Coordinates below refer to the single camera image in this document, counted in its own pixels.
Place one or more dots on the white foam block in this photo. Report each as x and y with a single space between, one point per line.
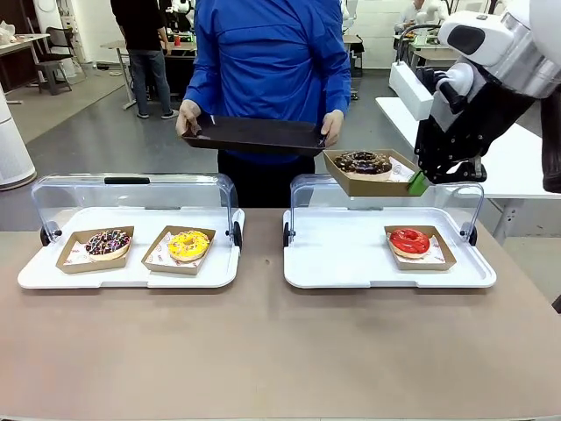
409 85

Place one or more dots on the white plastic bag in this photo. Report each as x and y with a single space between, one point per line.
6 30

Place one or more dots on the seated person in white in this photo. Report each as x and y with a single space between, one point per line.
414 13

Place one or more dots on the white cylindrical air purifier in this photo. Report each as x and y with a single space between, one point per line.
11 149

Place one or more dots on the brown wooden desk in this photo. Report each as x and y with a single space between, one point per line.
22 44

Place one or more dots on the clear display lid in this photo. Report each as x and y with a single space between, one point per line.
131 188
473 206

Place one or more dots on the person's left forearm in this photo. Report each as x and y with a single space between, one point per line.
339 87

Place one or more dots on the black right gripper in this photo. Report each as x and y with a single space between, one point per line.
495 114

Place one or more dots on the person in blue shirt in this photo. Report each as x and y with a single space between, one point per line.
267 66

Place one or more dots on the person's right hand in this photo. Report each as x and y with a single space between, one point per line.
188 118

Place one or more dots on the dark serving tray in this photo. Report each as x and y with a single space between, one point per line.
258 133

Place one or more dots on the chocolate sprinkle donut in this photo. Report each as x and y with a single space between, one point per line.
108 245

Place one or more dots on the yellow sprinkle donut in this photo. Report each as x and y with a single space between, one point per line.
188 245

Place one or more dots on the red glazed donut in tray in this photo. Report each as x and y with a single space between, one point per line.
438 259

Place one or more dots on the white display tray base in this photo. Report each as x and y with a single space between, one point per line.
350 263
131 280

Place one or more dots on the sprinkled chocolate donut in tray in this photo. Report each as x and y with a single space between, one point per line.
72 259

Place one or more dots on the person in black shirt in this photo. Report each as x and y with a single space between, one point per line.
144 44

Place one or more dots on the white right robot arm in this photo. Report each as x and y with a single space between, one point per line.
517 39

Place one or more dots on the person's left hand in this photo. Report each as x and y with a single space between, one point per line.
333 127

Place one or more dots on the black office chair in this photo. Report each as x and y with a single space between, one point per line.
54 66

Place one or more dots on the person's right forearm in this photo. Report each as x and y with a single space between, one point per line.
199 81

